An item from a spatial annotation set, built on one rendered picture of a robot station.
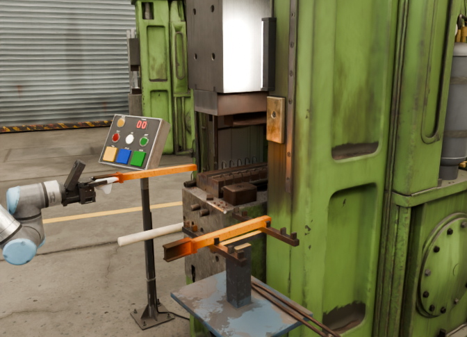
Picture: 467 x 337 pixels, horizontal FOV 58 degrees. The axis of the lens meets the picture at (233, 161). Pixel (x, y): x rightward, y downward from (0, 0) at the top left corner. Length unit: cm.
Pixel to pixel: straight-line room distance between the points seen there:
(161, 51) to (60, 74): 345
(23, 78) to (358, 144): 835
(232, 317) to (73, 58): 847
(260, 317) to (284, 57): 90
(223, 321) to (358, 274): 81
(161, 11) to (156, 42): 44
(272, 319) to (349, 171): 64
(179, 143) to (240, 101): 487
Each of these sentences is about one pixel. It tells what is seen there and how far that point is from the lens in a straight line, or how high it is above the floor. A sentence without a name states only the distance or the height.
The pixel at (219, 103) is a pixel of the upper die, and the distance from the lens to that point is 174.
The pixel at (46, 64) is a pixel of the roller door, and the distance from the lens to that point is 953.
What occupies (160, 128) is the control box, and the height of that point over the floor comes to 115.
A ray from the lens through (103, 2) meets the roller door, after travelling 964.
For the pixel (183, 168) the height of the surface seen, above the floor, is 105.
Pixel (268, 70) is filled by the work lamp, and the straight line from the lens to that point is 162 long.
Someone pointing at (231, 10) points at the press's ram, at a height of 167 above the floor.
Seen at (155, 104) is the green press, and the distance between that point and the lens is 660.
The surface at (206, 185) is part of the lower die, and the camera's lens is 189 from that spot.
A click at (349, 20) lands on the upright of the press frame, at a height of 163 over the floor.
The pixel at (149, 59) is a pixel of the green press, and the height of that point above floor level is 145.
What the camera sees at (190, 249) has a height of 96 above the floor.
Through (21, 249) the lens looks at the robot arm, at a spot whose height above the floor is 93.
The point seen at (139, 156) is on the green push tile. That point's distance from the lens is 217.
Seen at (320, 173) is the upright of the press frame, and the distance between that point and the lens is 158.
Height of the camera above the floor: 151
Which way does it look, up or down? 14 degrees down
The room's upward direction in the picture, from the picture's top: straight up
